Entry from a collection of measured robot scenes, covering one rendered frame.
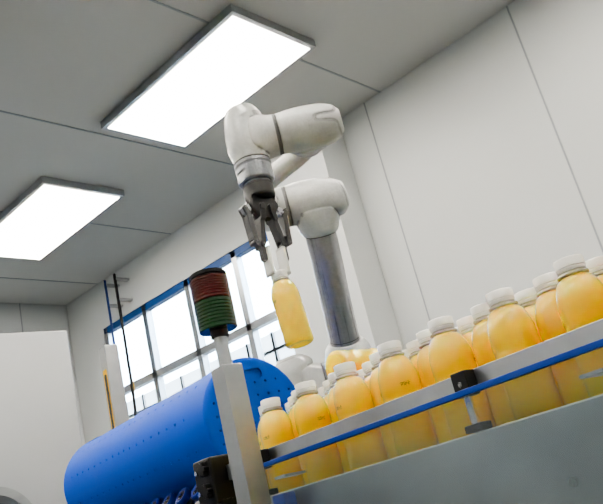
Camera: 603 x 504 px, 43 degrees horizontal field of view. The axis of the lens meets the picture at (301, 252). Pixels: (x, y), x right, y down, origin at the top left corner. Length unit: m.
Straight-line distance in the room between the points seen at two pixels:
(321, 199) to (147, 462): 0.94
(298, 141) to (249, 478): 0.92
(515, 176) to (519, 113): 0.37
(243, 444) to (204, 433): 0.55
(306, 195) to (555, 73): 2.58
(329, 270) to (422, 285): 2.49
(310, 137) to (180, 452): 0.80
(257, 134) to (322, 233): 0.63
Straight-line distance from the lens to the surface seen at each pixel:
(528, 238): 4.53
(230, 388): 1.20
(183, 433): 1.81
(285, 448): 1.37
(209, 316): 1.22
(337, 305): 2.44
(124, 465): 2.10
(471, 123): 4.84
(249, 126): 1.84
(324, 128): 1.85
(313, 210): 2.35
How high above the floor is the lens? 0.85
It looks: 19 degrees up
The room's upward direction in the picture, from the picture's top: 14 degrees counter-clockwise
